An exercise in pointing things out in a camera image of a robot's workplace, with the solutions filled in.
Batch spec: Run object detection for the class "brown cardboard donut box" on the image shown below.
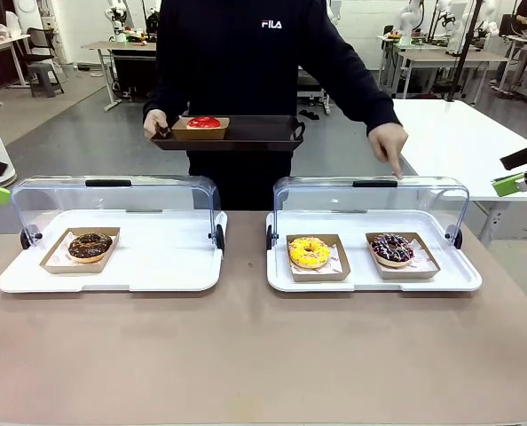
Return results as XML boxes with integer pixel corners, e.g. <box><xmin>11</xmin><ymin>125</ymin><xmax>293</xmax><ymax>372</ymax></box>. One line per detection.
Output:
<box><xmin>171</xmin><ymin>116</ymin><xmax>231</xmax><ymax>141</ymax></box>
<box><xmin>285</xmin><ymin>233</ymin><xmax>352</xmax><ymax>284</ymax></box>
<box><xmin>364</xmin><ymin>231</ymin><xmax>442</xmax><ymax>281</ymax></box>
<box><xmin>38</xmin><ymin>226</ymin><xmax>122</xmax><ymax>275</ymax></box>

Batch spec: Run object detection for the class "red glazed donut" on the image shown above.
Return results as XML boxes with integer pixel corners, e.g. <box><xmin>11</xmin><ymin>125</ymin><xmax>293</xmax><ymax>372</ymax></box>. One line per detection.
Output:
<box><xmin>185</xmin><ymin>115</ymin><xmax>223</xmax><ymax>130</ymax></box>

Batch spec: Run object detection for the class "black serving tray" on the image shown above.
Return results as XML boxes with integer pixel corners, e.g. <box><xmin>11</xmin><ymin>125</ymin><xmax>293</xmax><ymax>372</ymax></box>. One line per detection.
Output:
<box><xmin>149</xmin><ymin>114</ymin><xmax>307</xmax><ymax>153</ymax></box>

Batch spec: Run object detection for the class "person's right forearm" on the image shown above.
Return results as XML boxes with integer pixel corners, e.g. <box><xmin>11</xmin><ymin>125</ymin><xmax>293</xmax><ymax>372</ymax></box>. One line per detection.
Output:
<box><xmin>142</xmin><ymin>75</ymin><xmax>189</xmax><ymax>123</ymax></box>

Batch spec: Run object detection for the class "person's left forearm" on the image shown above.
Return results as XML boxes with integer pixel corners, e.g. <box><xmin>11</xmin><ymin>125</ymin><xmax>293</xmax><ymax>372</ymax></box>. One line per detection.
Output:
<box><xmin>329</xmin><ymin>61</ymin><xmax>403</xmax><ymax>137</ymax></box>

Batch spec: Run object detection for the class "chocolate donut with nut crumbs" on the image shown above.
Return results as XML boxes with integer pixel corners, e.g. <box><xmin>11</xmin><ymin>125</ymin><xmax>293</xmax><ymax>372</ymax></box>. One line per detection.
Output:
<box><xmin>67</xmin><ymin>231</ymin><xmax>114</xmax><ymax>264</ymax></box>

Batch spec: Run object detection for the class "chocolate donut with pink sprinkles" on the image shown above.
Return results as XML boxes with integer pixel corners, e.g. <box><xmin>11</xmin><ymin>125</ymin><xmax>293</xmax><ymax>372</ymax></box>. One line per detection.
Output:
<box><xmin>370</xmin><ymin>233</ymin><xmax>416</xmax><ymax>270</ymax></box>

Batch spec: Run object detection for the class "yellow sprinkled donut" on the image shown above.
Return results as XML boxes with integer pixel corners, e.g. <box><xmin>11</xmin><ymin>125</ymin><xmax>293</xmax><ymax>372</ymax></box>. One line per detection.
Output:
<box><xmin>287</xmin><ymin>236</ymin><xmax>333</xmax><ymax>271</ymax></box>

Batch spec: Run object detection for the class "person in dark sweater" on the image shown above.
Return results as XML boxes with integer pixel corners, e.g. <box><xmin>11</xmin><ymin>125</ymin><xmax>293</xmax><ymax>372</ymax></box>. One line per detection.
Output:
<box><xmin>142</xmin><ymin>0</ymin><xmax>403</xmax><ymax>212</ymax></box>

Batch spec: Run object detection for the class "person's left hand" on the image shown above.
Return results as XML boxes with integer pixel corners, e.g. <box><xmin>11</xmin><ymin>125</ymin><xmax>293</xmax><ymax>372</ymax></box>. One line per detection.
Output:
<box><xmin>367</xmin><ymin>122</ymin><xmax>410</xmax><ymax>180</ymax></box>

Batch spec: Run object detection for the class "person's right hand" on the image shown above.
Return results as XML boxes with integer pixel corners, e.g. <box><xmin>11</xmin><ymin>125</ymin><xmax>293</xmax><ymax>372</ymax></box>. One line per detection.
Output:
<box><xmin>143</xmin><ymin>108</ymin><xmax>174</xmax><ymax>140</ymax></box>

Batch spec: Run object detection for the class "large white table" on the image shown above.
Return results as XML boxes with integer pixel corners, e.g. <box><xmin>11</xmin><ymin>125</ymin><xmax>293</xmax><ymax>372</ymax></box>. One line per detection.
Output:
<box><xmin>389</xmin><ymin>98</ymin><xmax>527</xmax><ymax>248</ymax></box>

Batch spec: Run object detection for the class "clear display case lid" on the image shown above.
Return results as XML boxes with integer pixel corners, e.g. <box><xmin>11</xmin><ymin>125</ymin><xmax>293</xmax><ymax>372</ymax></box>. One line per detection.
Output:
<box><xmin>271</xmin><ymin>175</ymin><xmax>471</xmax><ymax>243</ymax></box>
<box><xmin>10</xmin><ymin>174</ymin><xmax>223</xmax><ymax>244</ymax></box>

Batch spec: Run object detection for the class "white printed paper liner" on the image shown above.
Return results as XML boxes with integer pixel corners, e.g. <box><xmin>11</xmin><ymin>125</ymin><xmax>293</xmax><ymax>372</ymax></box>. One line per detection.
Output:
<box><xmin>288</xmin><ymin>246</ymin><xmax>343</xmax><ymax>275</ymax></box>
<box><xmin>369</xmin><ymin>234</ymin><xmax>437</xmax><ymax>272</ymax></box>
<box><xmin>50</xmin><ymin>229</ymin><xmax>117</xmax><ymax>268</ymax></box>

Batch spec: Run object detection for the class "grey plastic stool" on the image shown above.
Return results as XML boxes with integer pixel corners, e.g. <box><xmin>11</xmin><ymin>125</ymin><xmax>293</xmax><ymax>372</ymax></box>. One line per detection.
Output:
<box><xmin>25</xmin><ymin>62</ymin><xmax>66</xmax><ymax>99</ymax></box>

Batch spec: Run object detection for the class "black tripod stand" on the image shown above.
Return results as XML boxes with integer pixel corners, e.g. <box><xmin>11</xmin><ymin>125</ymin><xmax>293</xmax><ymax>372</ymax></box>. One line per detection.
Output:
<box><xmin>445</xmin><ymin>0</ymin><xmax>487</xmax><ymax>104</ymax></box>

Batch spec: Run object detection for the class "grey lab table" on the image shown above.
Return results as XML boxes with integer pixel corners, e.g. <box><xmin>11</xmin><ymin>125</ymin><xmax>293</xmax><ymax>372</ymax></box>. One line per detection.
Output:
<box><xmin>377</xmin><ymin>34</ymin><xmax>509</xmax><ymax>101</ymax></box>

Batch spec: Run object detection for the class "black office chair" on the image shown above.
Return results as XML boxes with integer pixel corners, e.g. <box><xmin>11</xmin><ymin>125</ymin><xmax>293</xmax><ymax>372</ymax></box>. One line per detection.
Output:
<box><xmin>25</xmin><ymin>27</ymin><xmax>63</xmax><ymax>67</ymax></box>

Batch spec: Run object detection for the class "wooden top lab table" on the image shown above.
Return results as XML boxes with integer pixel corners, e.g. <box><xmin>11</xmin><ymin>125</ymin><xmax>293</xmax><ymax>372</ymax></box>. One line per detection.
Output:
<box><xmin>80</xmin><ymin>39</ymin><xmax>159</xmax><ymax>113</ymax></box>

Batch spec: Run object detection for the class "white display case tray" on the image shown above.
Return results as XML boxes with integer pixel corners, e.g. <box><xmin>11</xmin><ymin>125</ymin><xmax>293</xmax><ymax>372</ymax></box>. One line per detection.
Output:
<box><xmin>0</xmin><ymin>209</ymin><xmax>228</xmax><ymax>295</ymax></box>
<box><xmin>265</xmin><ymin>209</ymin><xmax>484</xmax><ymax>294</ymax></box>

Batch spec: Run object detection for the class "black lid handle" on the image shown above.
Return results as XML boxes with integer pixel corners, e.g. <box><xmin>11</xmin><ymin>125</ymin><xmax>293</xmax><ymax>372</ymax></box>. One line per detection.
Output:
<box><xmin>352</xmin><ymin>179</ymin><xmax>399</xmax><ymax>189</ymax></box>
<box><xmin>84</xmin><ymin>178</ymin><xmax>133</xmax><ymax>188</ymax></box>

